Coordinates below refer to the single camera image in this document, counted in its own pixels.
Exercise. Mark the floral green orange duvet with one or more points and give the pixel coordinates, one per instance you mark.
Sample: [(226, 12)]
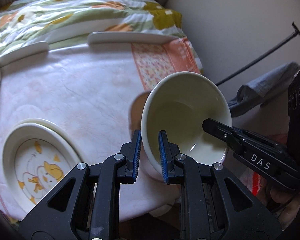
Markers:
[(65, 23)]

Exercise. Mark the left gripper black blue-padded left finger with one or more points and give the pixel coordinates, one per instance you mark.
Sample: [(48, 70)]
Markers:
[(85, 203)]

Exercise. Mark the pale pink floral tablecloth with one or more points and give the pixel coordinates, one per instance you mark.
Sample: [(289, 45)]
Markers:
[(87, 92)]

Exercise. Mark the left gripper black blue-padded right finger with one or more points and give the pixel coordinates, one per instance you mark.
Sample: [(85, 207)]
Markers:
[(214, 203)]

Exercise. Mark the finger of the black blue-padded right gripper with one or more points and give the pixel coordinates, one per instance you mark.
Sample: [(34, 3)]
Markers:
[(254, 136)]

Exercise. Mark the duck pattern plate front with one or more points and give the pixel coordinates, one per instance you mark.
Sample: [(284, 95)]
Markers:
[(36, 155)]

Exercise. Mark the person's right hand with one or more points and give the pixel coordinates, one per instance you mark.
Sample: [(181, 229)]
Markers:
[(290, 205)]

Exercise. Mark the grey-blue cloth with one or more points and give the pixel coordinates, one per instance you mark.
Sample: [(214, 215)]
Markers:
[(263, 88)]

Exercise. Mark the large cream ceramic bowl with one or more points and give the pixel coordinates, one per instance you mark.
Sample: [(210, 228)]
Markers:
[(179, 104)]

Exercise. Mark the white tray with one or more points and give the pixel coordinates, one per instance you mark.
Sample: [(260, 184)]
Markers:
[(93, 38)]

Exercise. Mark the black camera box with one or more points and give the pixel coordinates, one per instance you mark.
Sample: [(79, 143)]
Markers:
[(293, 141)]

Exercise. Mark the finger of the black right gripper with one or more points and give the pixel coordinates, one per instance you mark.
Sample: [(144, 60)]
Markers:
[(224, 133)]

